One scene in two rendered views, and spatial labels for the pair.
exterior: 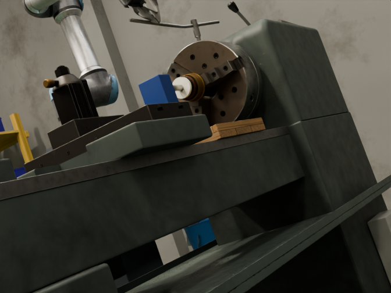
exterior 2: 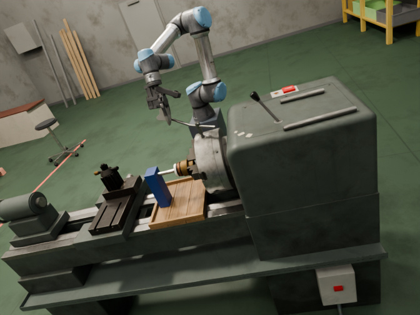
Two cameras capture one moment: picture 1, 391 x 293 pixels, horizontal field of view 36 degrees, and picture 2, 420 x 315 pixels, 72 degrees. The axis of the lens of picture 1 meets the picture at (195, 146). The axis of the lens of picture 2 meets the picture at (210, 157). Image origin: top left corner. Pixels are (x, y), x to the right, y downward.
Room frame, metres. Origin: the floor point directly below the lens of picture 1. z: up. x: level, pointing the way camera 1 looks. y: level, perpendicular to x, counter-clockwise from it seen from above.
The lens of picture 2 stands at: (1.66, -1.33, 1.83)
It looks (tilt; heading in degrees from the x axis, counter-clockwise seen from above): 30 degrees down; 73
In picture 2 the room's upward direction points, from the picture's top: 20 degrees counter-clockwise
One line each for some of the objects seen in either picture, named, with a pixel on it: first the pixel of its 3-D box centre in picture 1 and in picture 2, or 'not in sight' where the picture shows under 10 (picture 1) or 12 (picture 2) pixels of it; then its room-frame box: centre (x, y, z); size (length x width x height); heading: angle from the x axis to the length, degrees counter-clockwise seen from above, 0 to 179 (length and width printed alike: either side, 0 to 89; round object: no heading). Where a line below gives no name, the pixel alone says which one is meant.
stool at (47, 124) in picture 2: not in sight; (55, 140); (0.77, 4.28, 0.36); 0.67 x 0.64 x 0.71; 143
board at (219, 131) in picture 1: (194, 147); (180, 199); (1.82, 0.01, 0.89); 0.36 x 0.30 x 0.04; 59
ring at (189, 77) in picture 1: (189, 87); (186, 167); (1.91, -0.05, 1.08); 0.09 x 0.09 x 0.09; 59
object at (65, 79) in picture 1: (66, 83); (106, 170); (1.54, 0.26, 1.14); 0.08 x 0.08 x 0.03
